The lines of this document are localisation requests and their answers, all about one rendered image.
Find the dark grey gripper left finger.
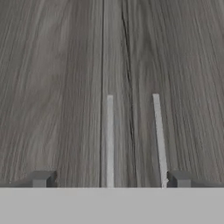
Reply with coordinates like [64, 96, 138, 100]
[8, 170, 58, 188]

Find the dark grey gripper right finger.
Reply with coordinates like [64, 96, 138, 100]
[166, 170, 224, 188]

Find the grey wood cabinet door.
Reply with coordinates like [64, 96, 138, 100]
[102, 0, 224, 188]
[0, 0, 105, 188]

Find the pale grey bar handle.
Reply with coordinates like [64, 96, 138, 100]
[151, 93, 170, 189]
[106, 94, 116, 188]

